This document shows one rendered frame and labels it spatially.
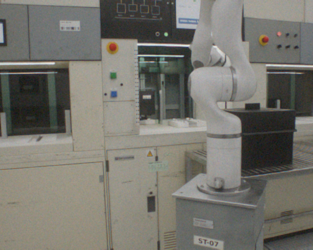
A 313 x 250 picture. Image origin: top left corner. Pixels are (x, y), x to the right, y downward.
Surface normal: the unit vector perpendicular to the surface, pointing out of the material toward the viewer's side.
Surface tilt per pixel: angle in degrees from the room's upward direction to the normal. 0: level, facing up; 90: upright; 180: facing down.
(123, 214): 90
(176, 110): 90
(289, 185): 90
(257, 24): 90
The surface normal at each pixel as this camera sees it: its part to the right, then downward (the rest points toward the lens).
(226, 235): -0.47, 0.11
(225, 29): -0.30, 0.32
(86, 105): 0.29, 0.09
